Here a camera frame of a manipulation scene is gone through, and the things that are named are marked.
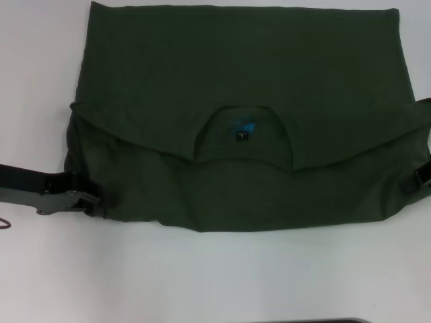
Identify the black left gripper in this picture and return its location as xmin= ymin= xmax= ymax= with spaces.
xmin=0 ymin=164 xmax=108 ymax=220

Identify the dark green printed t-shirt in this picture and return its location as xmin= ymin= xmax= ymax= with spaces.
xmin=63 ymin=1 xmax=431 ymax=234

